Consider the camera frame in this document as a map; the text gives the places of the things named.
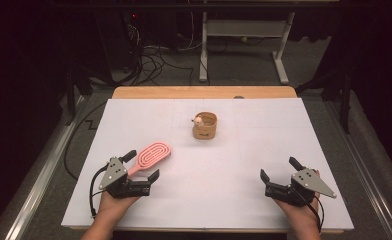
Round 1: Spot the pink hairbrush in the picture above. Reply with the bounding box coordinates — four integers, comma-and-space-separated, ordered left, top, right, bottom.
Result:
127, 141, 172, 178

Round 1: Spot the black floor cable bundle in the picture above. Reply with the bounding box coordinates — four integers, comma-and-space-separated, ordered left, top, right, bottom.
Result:
125, 41, 198, 87

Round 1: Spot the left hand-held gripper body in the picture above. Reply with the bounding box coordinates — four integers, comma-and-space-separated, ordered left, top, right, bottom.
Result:
98, 156, 152, 200

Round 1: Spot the aluminium rail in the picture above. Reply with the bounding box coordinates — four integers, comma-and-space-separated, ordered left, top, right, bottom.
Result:
323, 99, 392, 240
0, 94, 86, 240

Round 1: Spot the white metal desk frame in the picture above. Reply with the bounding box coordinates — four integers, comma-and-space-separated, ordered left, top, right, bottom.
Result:
198, 11, 297, 85

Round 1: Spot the right hand-held gripper black cable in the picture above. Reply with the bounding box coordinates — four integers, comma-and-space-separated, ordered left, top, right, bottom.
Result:
296, 188, 326, 234

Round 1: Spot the long black floor cable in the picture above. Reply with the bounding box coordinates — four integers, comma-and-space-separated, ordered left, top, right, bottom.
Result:
63, 99, 109, 181

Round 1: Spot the round wooden cup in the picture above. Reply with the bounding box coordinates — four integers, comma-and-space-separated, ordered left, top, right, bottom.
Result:
192, 111, 218, 140

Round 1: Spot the person's left hand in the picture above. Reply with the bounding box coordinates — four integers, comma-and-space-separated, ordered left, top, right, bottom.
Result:
97, 191, 142, 218

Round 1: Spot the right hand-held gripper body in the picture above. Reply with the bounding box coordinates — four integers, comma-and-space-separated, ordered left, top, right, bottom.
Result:
264, 167, 338, 208

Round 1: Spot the dark computer tower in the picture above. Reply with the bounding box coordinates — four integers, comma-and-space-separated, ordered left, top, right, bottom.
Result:
93, 9, 145, 75

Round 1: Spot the black metal stand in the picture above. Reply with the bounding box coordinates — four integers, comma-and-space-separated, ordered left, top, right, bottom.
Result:
295, 66, 354, 135
64, 63, 95, 127

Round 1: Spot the person's right hand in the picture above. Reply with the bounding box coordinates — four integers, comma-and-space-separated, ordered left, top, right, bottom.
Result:
273, 169, 322, 228

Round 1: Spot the left hand-held gripper black cable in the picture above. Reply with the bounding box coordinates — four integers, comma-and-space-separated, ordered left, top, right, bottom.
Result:
89, 165, 110, 219

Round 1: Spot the hand-held gripper black cable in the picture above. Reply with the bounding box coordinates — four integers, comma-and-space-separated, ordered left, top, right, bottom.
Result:
89, 165, 110, 219
296, 188, 326, 234

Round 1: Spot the white board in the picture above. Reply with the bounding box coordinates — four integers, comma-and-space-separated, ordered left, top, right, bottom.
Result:
61, 97, 354, 231

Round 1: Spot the wooden table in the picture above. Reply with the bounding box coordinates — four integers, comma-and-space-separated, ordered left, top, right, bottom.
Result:
68, 85, 345, 234

